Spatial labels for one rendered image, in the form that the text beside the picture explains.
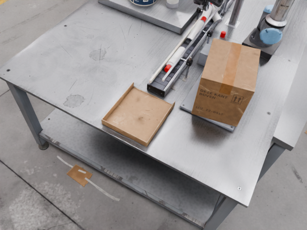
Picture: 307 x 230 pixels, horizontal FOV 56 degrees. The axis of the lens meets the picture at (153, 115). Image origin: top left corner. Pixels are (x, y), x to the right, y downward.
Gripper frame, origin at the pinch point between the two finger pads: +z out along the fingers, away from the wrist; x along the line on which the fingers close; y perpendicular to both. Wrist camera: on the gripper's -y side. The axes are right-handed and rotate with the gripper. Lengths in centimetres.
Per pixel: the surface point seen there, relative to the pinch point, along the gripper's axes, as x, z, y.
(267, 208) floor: 95, 61, -92
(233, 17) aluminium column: -12.0, 20.9, -13.8
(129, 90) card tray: 70, -21, 13
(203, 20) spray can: 7.3, 0.3, -0.4
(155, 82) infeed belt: 60, -20, 3
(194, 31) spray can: 17.7, -3.5, 0.0
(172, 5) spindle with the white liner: -0.7, 12.0, 26.5
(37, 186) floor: 156, 26, 60
